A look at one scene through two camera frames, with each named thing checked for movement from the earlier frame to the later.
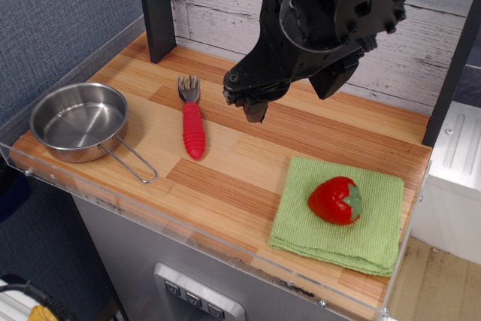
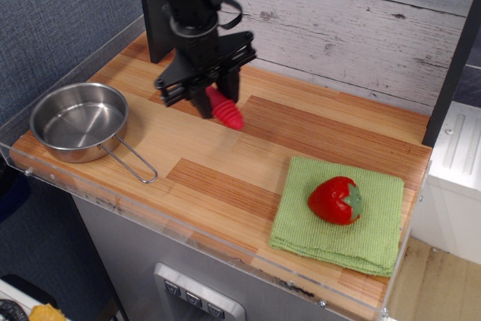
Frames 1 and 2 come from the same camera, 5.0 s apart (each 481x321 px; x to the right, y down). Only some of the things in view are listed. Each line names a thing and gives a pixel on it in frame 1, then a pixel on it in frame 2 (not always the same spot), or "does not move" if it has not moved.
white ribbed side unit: x=449 y=213 does not move
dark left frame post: x=156 y=4 does not move
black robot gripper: x=292 y=43 → x=204 y=57
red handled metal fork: x=192 y=119 → x=224 y=110
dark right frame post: x=461 y=52 does not move
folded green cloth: x=340 y=215 does not move
